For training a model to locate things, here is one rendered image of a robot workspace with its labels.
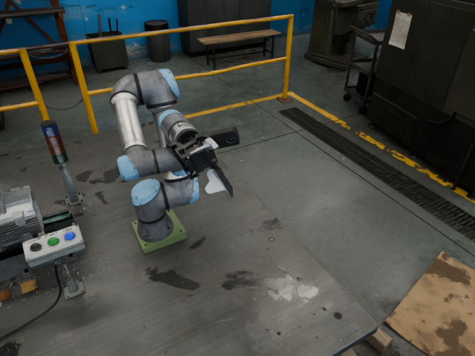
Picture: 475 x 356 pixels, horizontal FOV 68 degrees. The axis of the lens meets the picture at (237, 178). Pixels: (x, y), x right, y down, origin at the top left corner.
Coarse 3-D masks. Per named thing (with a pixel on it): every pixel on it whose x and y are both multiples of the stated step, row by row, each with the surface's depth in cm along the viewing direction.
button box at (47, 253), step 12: (72, 228) 116; (36, 240) 112; (60, 240) 114; (72, 240) 114; (24, 252) 109; (36, 252) 110; (48, 252) 111; (60, 252) 113; (72, 252) 117; (36, 264) 112
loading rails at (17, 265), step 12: (48, 216) 143; (60, 216) 145; (72, 216) 145; (48, 228) 143; (60, 228) 145; (0, 252) 127; (12, 252) 129; (0, 264) 129; (12, 264) 131; (24, 264) 134; (0, 276) 132; (12, 276) 134; (24, 276) 133
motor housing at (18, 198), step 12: (12, 192) 127; (24, 192) 127; (12, 204) 123; (24, 204) 125; (36, 204) 139; (0, 216) 122; (12, 216) 123; (36, 216) 126; (0, 228) 121; (12, 228) 122; (24, 228) 125; (36, 228) 126; (0, 240) 123; (12, 240) 125
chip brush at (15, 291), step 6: (30, 282) 132; (36, 282) 132; (12, 288) 129; (18, 288) 129; (24, 288) 129; (30, 288) 129; (36, 288) 130; (0, 294) 127; (6, 294) 127; (12, 294) 127; (18, 294) 127; (0, 300) 125
